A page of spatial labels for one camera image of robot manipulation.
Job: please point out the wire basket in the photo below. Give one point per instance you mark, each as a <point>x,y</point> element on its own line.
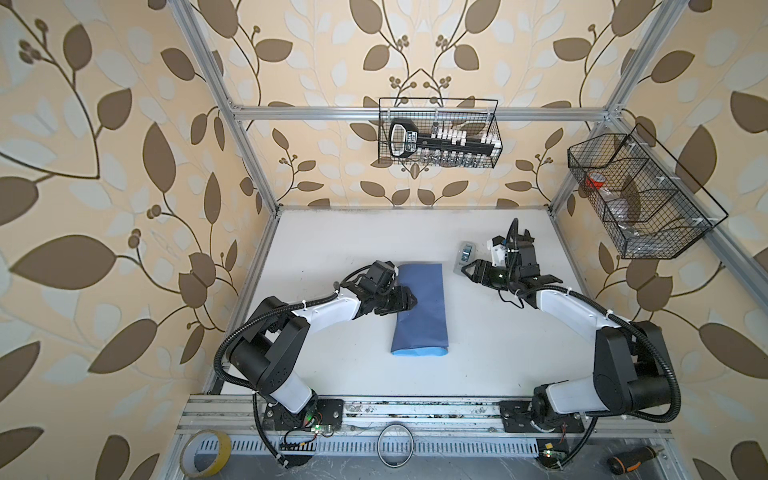
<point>652,206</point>
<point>473,115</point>

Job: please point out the black socket set rail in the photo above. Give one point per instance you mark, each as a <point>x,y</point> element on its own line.
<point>405,139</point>

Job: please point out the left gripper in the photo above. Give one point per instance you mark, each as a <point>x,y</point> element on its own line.
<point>405,299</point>

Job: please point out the right wire basket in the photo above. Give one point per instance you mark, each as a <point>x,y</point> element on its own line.
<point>652,206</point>

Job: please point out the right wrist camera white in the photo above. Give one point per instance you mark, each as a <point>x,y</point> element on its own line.
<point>497,246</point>

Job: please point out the back wire basket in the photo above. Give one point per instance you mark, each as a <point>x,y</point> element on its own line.
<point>473,115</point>

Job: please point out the orange black screwdriver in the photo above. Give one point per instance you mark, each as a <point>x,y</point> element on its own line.
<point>629,461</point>

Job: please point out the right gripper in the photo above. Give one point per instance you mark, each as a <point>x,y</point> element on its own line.
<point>481,270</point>

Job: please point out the yellow tape roll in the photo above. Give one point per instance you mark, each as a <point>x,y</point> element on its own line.
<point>205,454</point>

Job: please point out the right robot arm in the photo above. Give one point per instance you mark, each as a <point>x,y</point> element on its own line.
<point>632,373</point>

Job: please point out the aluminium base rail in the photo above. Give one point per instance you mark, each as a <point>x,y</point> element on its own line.
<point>349,426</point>

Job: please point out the red capped plastic item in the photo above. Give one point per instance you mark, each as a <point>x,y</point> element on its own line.
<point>594,181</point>

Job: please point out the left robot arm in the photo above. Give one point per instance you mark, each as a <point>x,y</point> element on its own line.
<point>262,353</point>

